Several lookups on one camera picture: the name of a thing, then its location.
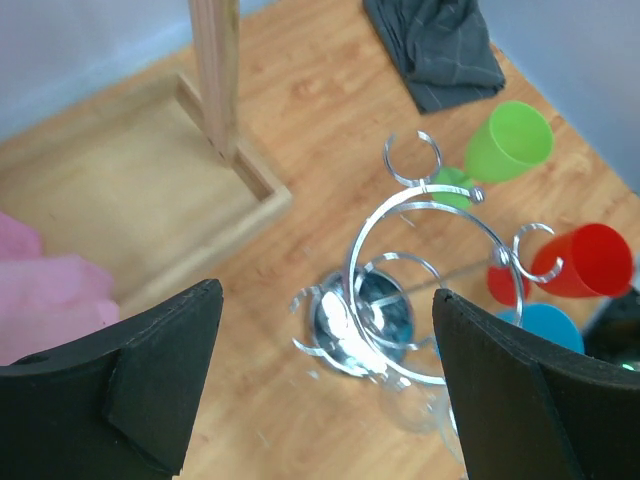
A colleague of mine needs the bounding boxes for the wooden clothes rack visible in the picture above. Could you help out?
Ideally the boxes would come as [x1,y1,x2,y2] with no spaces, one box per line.
[1,1,292,316]

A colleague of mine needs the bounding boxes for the pink garment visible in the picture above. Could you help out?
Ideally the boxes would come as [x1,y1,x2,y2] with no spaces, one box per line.
[1,213,120,365]

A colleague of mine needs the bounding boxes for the green wine glass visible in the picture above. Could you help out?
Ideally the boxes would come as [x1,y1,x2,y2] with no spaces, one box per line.
[433,101,554,189]

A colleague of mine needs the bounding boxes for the grey folded cloth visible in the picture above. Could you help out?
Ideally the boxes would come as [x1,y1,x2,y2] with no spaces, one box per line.
[363,0,506,114]

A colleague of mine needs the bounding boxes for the clear wine glass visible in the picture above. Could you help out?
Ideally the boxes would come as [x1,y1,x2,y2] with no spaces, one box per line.
[304,349,466,466]

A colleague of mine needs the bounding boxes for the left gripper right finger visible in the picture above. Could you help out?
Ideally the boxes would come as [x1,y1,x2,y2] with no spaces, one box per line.
[432,289,639,480]

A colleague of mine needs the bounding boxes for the blue wine glass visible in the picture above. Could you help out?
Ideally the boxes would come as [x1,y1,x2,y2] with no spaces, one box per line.
[521,303,585,354]

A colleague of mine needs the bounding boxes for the chrome wine glass rack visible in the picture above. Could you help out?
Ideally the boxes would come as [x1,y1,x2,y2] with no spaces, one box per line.
[290,130,566,387]

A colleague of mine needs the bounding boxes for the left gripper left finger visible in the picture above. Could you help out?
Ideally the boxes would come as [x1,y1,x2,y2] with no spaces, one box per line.
[1,279,223,479]

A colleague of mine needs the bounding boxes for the red wine glass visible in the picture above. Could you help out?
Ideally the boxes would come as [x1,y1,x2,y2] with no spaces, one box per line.
[487,223,635,306]

